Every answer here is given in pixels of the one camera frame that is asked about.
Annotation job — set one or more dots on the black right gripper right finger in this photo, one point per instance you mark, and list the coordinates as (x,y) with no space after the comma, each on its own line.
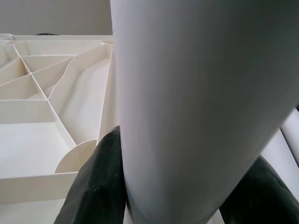
(264,196)

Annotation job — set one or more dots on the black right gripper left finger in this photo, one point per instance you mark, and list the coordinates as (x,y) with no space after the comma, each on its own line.
(100,184)

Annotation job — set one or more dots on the white plastic ribbed table top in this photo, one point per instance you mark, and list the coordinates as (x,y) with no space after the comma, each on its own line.
(35,140)

